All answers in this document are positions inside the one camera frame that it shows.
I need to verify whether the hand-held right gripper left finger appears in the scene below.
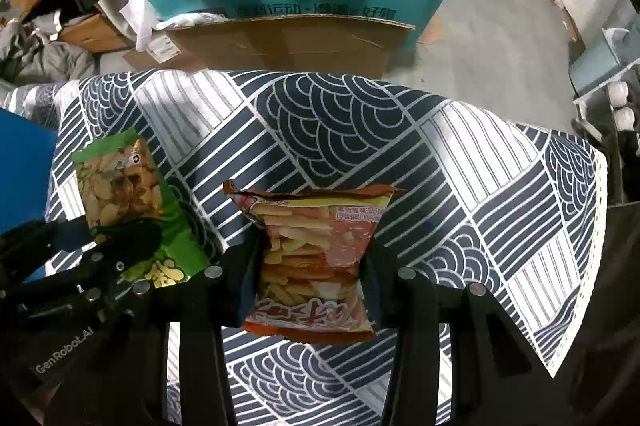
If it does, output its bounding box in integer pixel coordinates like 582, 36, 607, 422
117, 231, 263, 426

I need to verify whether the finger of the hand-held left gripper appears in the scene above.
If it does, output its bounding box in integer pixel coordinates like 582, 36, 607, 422
92, 220, 165, 277
0, 218, 98, 259

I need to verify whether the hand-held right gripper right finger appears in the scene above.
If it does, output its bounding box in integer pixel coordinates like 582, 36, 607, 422
360, 246, 533, 426

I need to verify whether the green snack packet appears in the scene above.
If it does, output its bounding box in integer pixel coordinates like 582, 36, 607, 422
70, 128, 211, 289

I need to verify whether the orange red snack packet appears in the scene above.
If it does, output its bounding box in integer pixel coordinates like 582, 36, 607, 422
222, 180, 406, 344

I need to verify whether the blue box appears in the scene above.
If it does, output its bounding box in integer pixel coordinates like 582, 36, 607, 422
0, 108, 58, 284

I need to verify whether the navy white patterned tablecloth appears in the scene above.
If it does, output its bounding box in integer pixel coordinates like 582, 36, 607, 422
0, 68, 608, 426

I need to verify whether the grey cloth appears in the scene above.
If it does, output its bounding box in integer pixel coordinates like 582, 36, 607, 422
0, 13, 101, 86

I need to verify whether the teal cardboard box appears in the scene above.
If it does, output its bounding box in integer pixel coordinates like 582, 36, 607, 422
145, 0, 448, 51

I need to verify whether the white round jar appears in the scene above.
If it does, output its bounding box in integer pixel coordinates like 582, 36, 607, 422
614, 106, 636, 131
607, 80, 632, 104

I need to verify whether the pale blue cabinet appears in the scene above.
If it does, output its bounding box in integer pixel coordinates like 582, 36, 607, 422
570, 28, 640, 101

